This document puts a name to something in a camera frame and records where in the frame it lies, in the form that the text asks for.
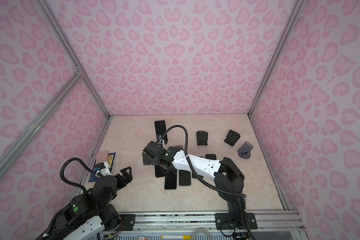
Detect round stand of centre phone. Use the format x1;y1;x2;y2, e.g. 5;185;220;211
174;145;184;150

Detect yellow white marker pen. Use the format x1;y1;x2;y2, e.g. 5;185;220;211
161;235;192;240

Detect right corner aluminium profile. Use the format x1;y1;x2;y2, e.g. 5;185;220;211
248;0;307;119

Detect corner aluminium profile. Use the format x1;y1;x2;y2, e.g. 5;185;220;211
35;0;111;120
248;0;307;119

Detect grey round stand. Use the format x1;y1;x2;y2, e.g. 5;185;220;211
238;142;254;160

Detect clear plastic tube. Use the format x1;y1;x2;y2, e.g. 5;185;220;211
191;228;213;240

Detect black corrugated cable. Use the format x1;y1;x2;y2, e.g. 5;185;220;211
43;157;101;238
160;124;247;199

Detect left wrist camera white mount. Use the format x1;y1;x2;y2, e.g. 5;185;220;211
94;162;112;178

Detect silver-edged black phone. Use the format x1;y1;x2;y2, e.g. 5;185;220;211
155;165;168;178

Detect black folding stand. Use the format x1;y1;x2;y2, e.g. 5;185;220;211
224;130;241;147
196;131;208;146

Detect left diagonal aluminium strut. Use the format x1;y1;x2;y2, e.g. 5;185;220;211
0;71;83;181

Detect pink and blue cards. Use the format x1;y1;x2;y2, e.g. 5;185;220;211
89;151;117;183

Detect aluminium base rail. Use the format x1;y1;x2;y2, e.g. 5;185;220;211
89;209;307;240

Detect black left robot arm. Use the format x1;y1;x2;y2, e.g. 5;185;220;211
37;167;133;240

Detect left corner aluminium profile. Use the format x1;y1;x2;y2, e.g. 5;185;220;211
35;0;111;120

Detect black left corrugated cable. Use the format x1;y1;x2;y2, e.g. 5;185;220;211
43;157;101;238

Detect black right corrugated cable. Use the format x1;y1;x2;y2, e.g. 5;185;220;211
160;124;247;199

